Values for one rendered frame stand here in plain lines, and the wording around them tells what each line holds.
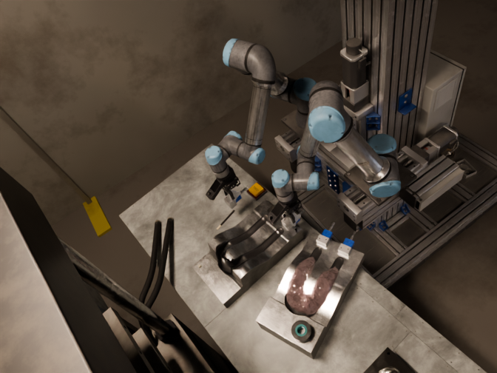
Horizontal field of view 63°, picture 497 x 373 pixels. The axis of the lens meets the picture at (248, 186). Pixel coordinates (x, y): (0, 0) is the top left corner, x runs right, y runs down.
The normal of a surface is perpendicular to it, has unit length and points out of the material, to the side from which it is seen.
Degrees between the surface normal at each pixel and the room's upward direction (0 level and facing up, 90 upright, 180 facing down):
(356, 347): 0
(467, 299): 0
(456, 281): 0
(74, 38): 90
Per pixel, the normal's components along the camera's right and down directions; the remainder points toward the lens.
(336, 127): -0.21, 0.77
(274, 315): -0.22, -0.57
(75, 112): 0.53, 0.61
